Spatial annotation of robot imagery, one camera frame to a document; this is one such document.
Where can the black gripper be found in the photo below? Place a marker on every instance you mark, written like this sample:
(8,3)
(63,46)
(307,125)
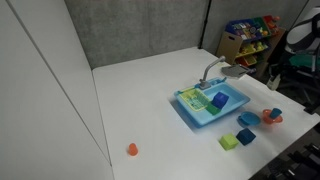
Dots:
(284,66)

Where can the black office chair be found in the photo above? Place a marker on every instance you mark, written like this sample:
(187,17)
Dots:
(300,83)

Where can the toy storage shelf with bins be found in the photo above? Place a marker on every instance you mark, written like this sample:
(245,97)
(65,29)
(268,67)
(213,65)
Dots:
(248,40)

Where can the small blue toy cup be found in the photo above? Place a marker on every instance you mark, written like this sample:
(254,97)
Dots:
(275,113)

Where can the gray metal mounting plate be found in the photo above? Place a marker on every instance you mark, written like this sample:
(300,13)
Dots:
(235,71)

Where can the orange toy plate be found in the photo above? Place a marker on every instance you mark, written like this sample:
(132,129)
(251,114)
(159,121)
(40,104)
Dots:
(266,117)

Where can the blue toy bowl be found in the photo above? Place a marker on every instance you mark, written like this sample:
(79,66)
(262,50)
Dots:
(249,118)

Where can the dark blue toy block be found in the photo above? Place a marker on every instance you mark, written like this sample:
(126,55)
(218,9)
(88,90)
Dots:
(220,100)
(246,136)

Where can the gray toy faucet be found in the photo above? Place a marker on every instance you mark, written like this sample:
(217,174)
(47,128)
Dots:
(206,71)

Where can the dark green toy block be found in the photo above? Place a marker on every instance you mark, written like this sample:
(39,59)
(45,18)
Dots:
(212,109)

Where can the light green toy block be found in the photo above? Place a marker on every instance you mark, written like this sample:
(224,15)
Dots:
(228,142)

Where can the black clamp equipment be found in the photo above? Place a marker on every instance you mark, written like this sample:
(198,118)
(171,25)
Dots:
(293,160)

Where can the yellow-green dish rack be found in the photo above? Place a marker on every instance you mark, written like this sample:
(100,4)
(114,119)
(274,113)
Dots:
(194,99)

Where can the blue toy sink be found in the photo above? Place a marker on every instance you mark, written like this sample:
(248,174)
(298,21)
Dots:
(200,116)

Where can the small orange cup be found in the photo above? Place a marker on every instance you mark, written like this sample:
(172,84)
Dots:
(133,149)

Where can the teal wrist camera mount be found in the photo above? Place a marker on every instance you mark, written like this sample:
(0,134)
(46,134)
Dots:
(301,60)

